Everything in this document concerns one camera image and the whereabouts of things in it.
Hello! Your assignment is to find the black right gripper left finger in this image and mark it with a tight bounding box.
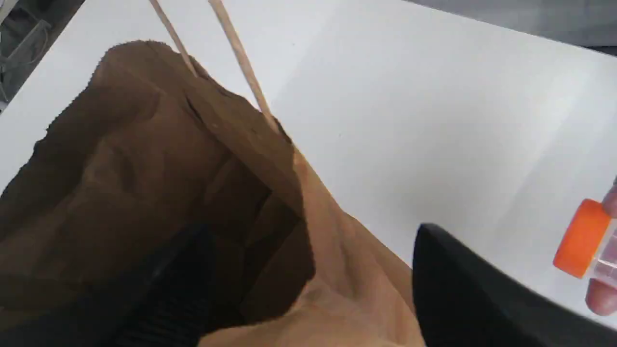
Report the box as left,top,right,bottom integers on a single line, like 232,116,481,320
1,224,214,347

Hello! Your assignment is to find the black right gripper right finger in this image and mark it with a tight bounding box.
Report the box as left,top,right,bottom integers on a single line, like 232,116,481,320
412,223,617,347

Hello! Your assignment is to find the brown paper bag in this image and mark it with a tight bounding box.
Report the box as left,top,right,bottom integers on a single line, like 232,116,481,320
0,0,427,347

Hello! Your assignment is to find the person's right hand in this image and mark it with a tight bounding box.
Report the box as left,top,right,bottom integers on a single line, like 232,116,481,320
586,178,617,317

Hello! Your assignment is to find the clear tube with orange caps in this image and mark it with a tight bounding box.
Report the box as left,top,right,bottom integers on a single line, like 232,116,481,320
553,199,617,288

